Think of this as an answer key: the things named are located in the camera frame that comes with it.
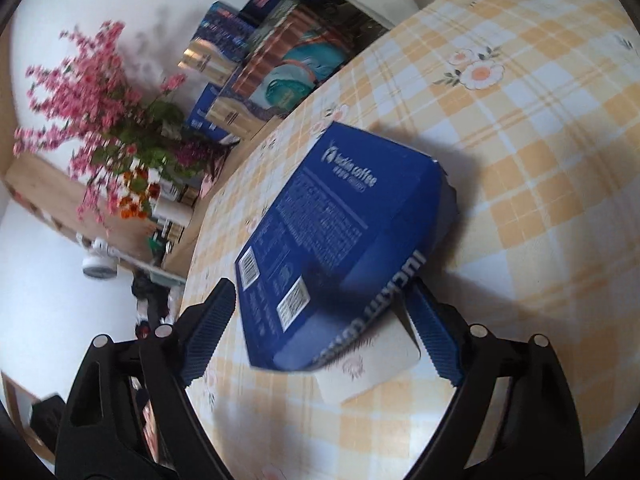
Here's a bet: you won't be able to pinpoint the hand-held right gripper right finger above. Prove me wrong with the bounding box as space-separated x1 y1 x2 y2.
405 279 586 480

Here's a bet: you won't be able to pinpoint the blue coffee box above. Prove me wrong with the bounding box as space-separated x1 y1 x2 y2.
234 121 460 373

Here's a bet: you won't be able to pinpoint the white sachet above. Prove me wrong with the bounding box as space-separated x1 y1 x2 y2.
315 305 422 405

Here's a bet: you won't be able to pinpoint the pink blossom flower arrangement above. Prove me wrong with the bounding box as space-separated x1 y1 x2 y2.
12 20 226 226

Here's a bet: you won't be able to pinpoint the wooden sideboard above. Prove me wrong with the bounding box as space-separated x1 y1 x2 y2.
5 152 281 281

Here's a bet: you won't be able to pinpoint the purple flower bunch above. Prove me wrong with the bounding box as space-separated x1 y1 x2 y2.
175 140 216 171

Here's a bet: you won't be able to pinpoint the small dark blue box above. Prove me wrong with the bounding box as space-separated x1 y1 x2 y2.
240 0 281 26

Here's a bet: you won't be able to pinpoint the white desk fan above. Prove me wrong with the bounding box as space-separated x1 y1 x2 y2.
75 232 121 281

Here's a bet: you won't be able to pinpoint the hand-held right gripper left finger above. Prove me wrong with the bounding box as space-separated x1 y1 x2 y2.
54 277 237 480

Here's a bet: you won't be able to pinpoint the orange flowers in white vase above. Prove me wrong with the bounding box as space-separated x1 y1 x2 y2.
117 170 193 233

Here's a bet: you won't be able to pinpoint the pink and teal box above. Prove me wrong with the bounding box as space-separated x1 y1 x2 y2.
240 5 361 106

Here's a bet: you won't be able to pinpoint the gold and blue gift box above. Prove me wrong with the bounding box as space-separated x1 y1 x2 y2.
205 67 283 143

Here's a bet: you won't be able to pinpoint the silver and blue gift box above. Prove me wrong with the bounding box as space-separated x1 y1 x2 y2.
179 1 257 86

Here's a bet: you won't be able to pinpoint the blue and white carton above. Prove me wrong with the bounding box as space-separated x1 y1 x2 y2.
186 82 236 143

